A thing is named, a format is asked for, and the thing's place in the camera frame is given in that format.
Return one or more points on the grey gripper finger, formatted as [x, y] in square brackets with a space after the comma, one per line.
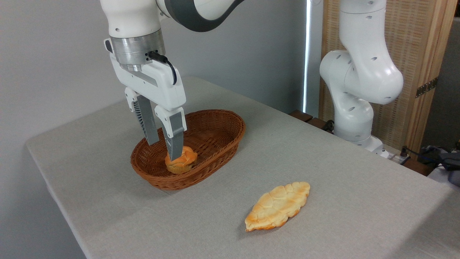
[147, 122]
[175, 136]

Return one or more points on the white power strip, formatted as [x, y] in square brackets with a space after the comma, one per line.
[395, 156]

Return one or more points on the metal screen hinge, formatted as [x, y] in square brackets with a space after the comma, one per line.
[426, 87]

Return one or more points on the brown wicker basket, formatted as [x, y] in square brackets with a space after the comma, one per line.
[212, 133]

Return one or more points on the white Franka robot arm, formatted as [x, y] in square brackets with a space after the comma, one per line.
[359, 72]

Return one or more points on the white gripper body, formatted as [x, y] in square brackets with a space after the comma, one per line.
[158, 84]

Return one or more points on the vertical white light strip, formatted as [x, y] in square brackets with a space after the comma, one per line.
[306, 54]

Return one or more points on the grey tablecloth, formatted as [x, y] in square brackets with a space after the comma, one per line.
[341, 201]

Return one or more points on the leaf-shaped bread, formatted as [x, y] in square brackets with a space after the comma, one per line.
[276, 207]

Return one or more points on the wooden rattan folding screen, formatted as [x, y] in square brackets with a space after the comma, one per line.
[413, 46]

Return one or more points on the dark grey bundled object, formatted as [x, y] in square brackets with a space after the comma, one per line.
[444, 160]

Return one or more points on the small round bread roll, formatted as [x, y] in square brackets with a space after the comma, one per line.
[187, 160]

